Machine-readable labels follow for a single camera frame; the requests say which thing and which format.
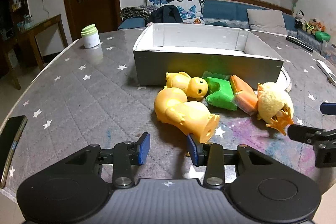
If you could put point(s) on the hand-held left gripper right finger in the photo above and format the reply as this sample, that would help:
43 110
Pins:
192 148

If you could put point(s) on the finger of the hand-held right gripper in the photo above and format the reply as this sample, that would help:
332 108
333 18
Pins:
328 108
302 132

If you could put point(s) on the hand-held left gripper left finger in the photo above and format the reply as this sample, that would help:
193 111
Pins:
143 149

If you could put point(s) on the large yellow duck toy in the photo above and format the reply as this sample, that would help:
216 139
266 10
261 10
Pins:
183 113

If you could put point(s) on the yellow plush chick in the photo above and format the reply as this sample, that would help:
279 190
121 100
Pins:
271 102

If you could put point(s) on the green packet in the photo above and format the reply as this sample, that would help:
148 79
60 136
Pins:
221 96

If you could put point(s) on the small yellow duck toy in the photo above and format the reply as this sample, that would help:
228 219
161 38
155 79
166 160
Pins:
193 86

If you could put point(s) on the orange packet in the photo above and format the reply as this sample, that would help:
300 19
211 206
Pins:
244 98

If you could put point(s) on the white cardboard box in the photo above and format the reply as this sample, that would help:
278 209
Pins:
199 66

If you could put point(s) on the white flat device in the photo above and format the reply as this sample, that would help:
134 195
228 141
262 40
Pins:
326 70

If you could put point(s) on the white round plate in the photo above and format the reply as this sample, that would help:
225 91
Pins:
287 79

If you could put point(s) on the clear storage box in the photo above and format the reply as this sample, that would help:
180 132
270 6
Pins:
328 50

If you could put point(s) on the black remote control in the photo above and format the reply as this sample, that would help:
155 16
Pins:
299 43

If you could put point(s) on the cluster of small plush toys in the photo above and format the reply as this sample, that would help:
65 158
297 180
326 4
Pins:
315 26

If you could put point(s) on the panda plush toy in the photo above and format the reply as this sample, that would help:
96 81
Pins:
299 18

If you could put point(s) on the grey pillow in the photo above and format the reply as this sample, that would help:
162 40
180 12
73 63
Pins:
266 20

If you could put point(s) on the white jar with green lid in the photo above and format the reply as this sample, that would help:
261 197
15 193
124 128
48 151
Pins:
90 39

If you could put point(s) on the black smartphone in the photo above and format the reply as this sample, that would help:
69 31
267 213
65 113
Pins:
9 142

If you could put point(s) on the dark jacket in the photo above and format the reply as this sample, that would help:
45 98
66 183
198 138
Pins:
168 15

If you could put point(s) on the butterfly print pillow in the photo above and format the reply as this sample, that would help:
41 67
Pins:
190 12

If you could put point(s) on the striped blanket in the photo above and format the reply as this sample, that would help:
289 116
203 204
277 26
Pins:
134 12

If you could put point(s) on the blue sofa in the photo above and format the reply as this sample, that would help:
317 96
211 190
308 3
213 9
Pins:
225 10

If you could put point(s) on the wooden side table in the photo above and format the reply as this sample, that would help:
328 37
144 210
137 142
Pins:
39 24

